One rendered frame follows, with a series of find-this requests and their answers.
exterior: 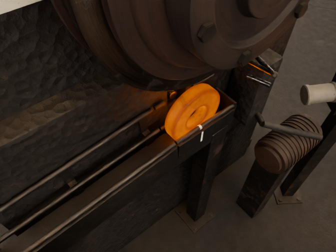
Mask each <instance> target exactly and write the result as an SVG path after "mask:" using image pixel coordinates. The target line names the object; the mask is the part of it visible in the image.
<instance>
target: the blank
mask: <svg viewBox="0 0 336 252"><path fill-rule="evenodd" d="M219 103H220V95H219V93H218V91H217V90H215V89H214V88H213V87H211V86H210V85H209V84H206V83H200V84H196V85H194V86H192V87H191V88H189V89H188V90H186V91H185V92H184V93H183V94H182V95H181V96H180V97H179V98H178V99H177V100H176V101H175V102H174V104H173V105H172V106H171V108H170V110H169V111H168V114H167V116H166V119H165V123H164V127H165V130H166V132H167V133H168V134H169V135H170V136H171V137H172V138H173V139H174V140H177V139H178V138H180V137H181V136H183V135H184V134H186V133H187V132H189V131H190V130H192V129H193V128H195V127H196V126H198V125H199V124H201V123H203V122H204V121H206V120H207V119H209V118H210V117H212V116H213V115H215V113H216V111H217V109H218V107H219ZM194 111H195V112H194ZM193 112H194V113H193ZM192 113H193V115H192ZM191 115H192V116H191Z"/></svg>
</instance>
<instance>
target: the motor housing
mask: <svg viewBox="0 0 336 252"><path fill-rule="evenodd" d="M280 125H282V126H286V127H290V128H294V129H298V130H303V131H311V132H315V133H318V134H321V135H322V134H323V131H322V128H321V126H320V124H319V123H318V122H317V121H316V120H315V119H314V118H313V117H311V116H310V115H308V114H305V113H296V114H293V115H291V116H290V117H289V118H287V119H286V120H285V121H283V122H282V123H281V124H280ZM319 142H320V140H316V139H311V138H307V137H302V136H298V135H293V134H289V133H285V132H281V131H277V130H271V131H270V132H269V133H268V134H266V135H265V136H263V137H262V138H261V139H260V140H258V141H257V143H256V144H255V146H254V155H255V160H254V162H253V165H252V167H251V169H250V171H249V173H248V176H247V178H246V180H245V182H244V185H243V187H242V189H241V191H240V193H239V196H238V198H237V200H236V203H237V204H238V205H239V206H240V207H241V208H242V209H243V210H244V211H245V212H246V213H247V214H248V215H249V216H250V217H251V218H253V217H254V216H256V215H257V214H258V213H259V212H260V211H261V210H262V209H263V208H264V207H265V205H266V204H267V202H268V201H269V199H270V198H271V196H272V195H273V193H274V192H275V190H276V189H277V187H278V186H279V184H280V182H281V181H282V179H283V178H284V176H285V175H286V173H287V172H288V170H289V169H290V168H291V167H292V166H293V165H294V164H296V163H297V162H298V161H299V160H300V159H301V158H303V157H304V156H305V155H306V154H307V153H308V152H309V151H311V150H312V149H313V148H314V147H315V146H316V145H318V144H319Z"/></svg>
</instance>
